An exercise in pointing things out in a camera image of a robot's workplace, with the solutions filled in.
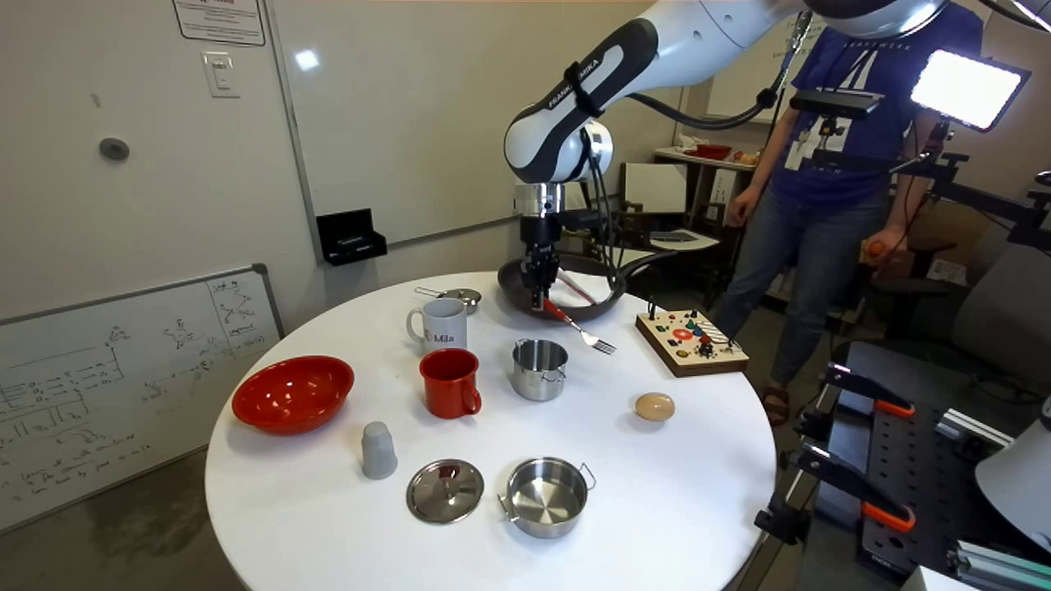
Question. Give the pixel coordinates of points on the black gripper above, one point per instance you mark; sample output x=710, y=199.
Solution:
x=541, y=251

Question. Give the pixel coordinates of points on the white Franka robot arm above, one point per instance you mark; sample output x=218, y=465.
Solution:
x=613, y=68

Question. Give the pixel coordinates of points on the black frying pan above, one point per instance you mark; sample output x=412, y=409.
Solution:
x=514, y=286

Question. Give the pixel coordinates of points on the thin pink stick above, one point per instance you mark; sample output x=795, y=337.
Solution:
x=581, y=290

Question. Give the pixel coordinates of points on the white napkin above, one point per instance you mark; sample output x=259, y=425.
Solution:
x=598, y=290

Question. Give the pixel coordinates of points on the small steel pot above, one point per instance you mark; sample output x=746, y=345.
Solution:
x=541, y=379

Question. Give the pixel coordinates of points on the white ceramic mug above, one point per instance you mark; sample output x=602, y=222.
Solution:
x=445, y=327

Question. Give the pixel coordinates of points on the red enamel mug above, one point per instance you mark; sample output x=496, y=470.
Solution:
x=447, y=384

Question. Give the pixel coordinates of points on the chair with white back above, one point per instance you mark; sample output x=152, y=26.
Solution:
x=656, y=187

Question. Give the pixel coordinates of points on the wooden board with knobs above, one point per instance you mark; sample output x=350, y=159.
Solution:
x=692, y=350

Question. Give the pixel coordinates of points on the wide steel pot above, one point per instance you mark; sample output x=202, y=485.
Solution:
x=547, y=496

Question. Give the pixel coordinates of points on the background side table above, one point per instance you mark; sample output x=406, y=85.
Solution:
x=710, y=154

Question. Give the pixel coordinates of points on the round steel pot lid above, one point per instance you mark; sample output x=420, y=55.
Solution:
x=445, y=489

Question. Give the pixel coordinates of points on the red bowl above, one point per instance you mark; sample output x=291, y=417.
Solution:
x=291, y=396

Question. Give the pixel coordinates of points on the person in blue shirt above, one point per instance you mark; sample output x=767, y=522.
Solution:
x=842, y=166

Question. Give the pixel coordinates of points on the paper notice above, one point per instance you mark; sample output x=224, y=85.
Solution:
x=218, y=19

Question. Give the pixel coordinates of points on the whiteboard with drawings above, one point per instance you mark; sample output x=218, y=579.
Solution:
x=121, y=381

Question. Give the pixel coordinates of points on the round grey magnet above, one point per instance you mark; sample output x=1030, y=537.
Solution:
x=112, y=148

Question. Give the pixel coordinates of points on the grey office chair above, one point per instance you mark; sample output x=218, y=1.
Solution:
x=1004, y=316

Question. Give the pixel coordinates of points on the bright light panel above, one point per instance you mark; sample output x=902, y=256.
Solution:
x=967, y=90

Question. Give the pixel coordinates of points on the white rounded cover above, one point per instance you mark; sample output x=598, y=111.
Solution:
x=1024, y=480

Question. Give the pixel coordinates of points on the black wall tray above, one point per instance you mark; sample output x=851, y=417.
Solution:
x=353, y=236

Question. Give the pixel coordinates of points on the wall mounted whiteboard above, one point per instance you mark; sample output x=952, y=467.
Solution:
x=440, y=111

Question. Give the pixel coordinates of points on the black camera on stand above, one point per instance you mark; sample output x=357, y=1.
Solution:
x=835, y=100

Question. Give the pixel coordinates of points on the white wall switch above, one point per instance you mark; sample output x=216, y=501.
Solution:
x=221, y=72

